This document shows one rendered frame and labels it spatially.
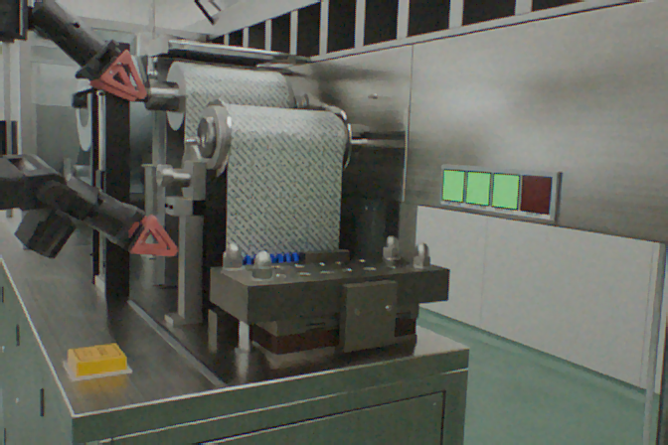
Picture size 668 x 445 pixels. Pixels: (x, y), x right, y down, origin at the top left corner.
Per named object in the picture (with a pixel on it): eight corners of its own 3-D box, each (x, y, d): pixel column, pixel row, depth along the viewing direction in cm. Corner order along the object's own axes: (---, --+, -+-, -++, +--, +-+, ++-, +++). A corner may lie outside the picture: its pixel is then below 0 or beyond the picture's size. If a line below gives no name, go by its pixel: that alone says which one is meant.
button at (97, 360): (68, 364, 96) (68, 348, 96) (115, 358, 100) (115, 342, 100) (76, 378, 91) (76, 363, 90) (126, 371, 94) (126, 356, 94)
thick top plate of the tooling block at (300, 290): (209, 301, 110) (210, 266, 109) (396, 283, 131) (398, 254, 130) (247, 324, 96) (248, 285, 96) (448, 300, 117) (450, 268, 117)
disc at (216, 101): (199, 174, 124) (201, 97, 122) (201, 174, 125) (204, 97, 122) (228, 182, 112) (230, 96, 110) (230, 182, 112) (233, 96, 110)
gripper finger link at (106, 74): (135, 110, 106) (88, 70, 101) (124, 112, 112) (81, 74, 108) (161, 81, 108) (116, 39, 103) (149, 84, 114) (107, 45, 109)
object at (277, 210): (226, 267, 115) (228, 165, 113) (336, 259, 127) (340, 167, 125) (227, 267, 115) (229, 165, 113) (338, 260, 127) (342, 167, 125)
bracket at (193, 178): (162, 320, 122) (163, 160, 119) (195, 316, 126) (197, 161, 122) (170, 327, 118) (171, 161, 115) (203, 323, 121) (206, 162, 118)
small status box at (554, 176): (438, 204, 113) (440, 164, 112) (441, 204, 113) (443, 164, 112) (553, 221, 91) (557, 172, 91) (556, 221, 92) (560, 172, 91)
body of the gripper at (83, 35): (95, 74, 102) (56, 40, 99) (83, 79, 111) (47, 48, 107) (122, 46, 104) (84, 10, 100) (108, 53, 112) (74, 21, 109)
